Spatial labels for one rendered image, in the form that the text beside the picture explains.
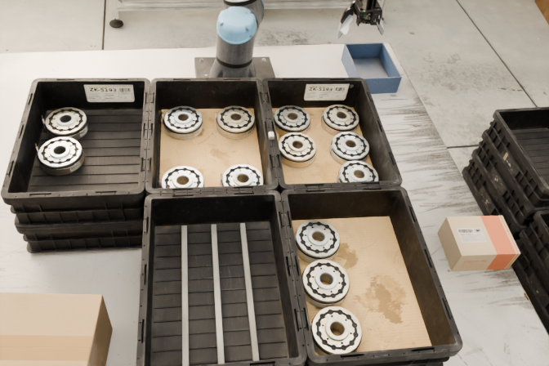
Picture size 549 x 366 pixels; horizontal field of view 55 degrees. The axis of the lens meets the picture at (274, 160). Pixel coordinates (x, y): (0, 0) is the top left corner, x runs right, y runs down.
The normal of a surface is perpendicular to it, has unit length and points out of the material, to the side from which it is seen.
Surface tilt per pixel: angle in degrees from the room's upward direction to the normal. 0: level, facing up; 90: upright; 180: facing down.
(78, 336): 0
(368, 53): 90
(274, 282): 0
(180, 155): 0
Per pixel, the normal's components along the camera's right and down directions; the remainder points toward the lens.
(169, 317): 0.10, -0.67
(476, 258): 0.10, 0.74
